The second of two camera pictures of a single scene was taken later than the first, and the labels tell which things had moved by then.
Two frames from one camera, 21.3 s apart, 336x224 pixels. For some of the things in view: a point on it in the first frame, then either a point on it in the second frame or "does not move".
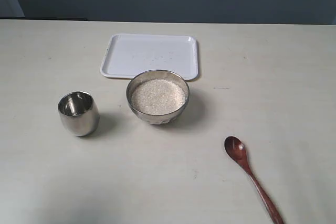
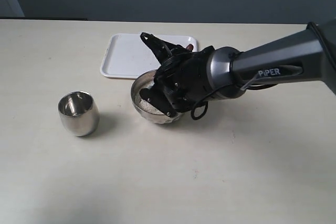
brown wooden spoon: (237, 150) to (190, 47)
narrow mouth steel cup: (80, 113) does not move
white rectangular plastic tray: (125, 55) does not move
